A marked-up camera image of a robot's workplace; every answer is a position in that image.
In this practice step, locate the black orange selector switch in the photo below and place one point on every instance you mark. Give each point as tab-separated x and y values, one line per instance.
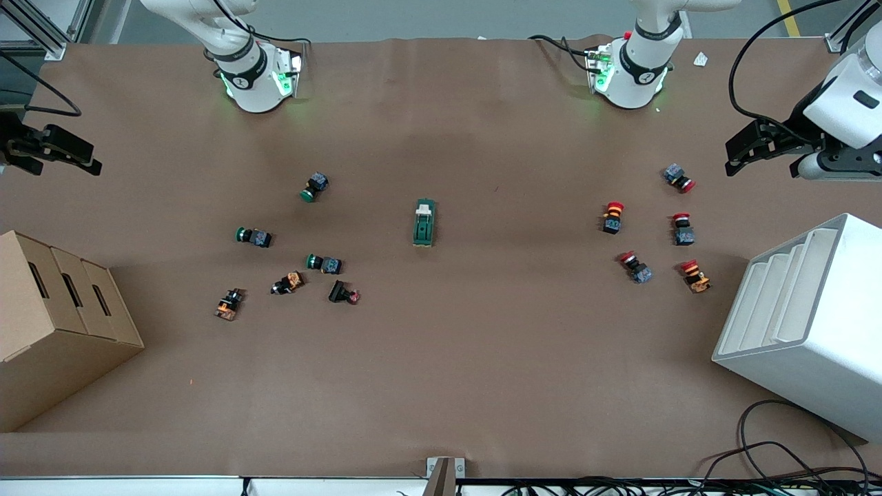
289	282
229	304

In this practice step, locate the black switch with red lamp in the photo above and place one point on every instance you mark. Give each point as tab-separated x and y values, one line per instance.
341	293

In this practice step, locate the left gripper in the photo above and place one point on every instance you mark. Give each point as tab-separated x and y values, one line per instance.
803	131

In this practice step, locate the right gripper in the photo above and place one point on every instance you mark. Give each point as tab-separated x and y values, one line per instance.
15	138

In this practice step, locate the green load switch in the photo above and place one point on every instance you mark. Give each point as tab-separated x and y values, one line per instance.
424	227

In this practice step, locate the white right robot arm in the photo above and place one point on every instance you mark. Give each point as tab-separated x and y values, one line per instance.
248	83

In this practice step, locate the brown paper table cover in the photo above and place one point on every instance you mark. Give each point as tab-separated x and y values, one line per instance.
441	358

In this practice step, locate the grey metal bracket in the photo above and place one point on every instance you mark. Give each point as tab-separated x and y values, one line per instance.
444	475

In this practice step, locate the aluminium frame profile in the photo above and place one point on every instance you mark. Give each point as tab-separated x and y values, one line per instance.
844	31
52	31

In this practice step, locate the red emergency button orange base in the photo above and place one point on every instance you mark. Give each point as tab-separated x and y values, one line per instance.
696	277

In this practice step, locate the white stepped rack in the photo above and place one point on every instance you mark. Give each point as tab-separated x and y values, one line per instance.
820	358

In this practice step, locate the white paper scrap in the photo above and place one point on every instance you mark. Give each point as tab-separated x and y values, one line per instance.
700	59

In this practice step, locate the red push button grey base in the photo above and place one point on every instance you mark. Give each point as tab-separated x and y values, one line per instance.
677	176
637	269
683	233

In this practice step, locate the brown cardboard box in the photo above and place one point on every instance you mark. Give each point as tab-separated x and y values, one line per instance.
48	344

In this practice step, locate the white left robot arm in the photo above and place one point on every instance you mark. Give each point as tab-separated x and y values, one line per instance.
637	76

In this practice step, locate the red emergency button yellow collar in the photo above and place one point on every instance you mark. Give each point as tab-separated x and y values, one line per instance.
612	219

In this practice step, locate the green push button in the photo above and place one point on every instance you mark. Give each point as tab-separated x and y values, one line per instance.
326	264
256	238
314	187

